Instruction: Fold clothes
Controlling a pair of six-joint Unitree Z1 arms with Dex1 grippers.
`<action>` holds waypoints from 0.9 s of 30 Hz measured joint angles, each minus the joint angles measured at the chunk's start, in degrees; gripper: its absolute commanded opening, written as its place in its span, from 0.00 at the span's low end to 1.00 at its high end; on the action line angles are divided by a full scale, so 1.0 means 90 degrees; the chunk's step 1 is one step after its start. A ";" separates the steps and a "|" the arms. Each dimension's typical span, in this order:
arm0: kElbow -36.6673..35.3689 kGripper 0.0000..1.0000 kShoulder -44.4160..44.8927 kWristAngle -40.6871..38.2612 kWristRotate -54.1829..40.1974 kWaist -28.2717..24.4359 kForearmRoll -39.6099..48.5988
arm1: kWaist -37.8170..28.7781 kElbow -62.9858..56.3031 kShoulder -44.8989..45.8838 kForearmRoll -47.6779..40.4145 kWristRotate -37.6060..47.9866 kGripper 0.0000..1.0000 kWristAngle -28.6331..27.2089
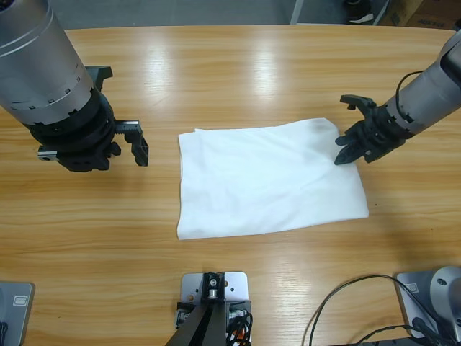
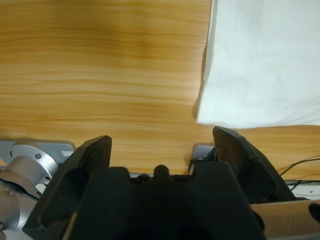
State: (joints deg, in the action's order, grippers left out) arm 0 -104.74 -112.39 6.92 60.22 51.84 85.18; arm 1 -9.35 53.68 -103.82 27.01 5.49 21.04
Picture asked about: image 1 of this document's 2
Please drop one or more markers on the white block with dark post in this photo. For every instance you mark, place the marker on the white block with dark post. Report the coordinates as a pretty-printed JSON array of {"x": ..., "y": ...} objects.
[{"x": 213, "y": 310}]

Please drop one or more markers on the white metal post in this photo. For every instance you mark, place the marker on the white metal post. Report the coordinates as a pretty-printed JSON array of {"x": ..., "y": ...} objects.
[{"x": 297, "y": 11}]

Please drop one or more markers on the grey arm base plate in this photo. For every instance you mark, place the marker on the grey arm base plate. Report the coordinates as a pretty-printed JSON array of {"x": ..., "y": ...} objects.
[
  {"x": 425, "y": 303},
  {"x": 14, "y": 313}
]

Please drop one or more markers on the white Unitree T-shirt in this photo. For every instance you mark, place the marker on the white Unitree T-shirt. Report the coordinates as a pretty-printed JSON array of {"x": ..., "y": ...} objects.
[{"x": 274, "y": 180}]

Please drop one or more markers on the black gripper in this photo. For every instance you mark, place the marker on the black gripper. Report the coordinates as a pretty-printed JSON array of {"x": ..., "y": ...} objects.
[
  {"x": 79, "y": 133},
  {"x": 382, "y": 130}
]

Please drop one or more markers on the brown cardboard box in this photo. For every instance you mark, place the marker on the brown cardboard box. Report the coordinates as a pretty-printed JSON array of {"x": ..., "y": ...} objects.
[{"x": 425, "y": 11}]

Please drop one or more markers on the black white shoe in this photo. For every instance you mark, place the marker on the black white shoe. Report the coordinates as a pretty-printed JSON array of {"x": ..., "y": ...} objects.
[{"x": 356, "y": 13}]

